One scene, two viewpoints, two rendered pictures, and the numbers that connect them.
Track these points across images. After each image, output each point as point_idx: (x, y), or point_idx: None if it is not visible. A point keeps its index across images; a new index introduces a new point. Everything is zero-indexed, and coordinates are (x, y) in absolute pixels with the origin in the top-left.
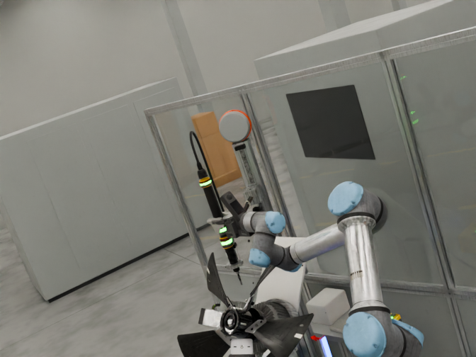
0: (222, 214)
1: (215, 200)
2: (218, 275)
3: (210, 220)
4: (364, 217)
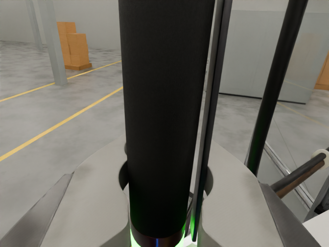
0: (200, 172)
1: (181, 27)
2: (190, 209)
3: (90, 155)
4: None
